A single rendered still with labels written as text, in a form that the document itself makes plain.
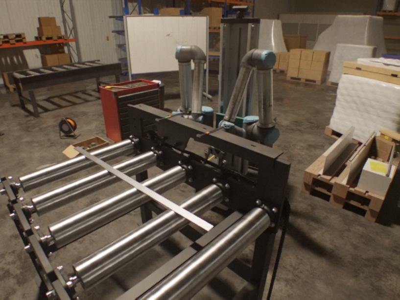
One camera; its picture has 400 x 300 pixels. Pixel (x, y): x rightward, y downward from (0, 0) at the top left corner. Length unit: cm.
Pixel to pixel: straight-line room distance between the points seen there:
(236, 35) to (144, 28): 382
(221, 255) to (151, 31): 541
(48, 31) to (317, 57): 903
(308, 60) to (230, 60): 723
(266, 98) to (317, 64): 752
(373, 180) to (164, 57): 481
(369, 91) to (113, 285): 399
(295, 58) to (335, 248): 782
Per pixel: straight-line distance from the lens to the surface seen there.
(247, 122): 219
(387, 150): 368
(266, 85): 194
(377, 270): 256
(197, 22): 632
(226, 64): 240
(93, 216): 133
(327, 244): 257
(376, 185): 288
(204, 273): 102
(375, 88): 432
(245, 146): 127
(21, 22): 1130
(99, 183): 161
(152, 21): 604
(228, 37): 239
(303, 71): 959
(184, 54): 222
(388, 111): 426
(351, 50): 928
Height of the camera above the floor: 170
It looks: 26 degrees down
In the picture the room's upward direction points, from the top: straight up
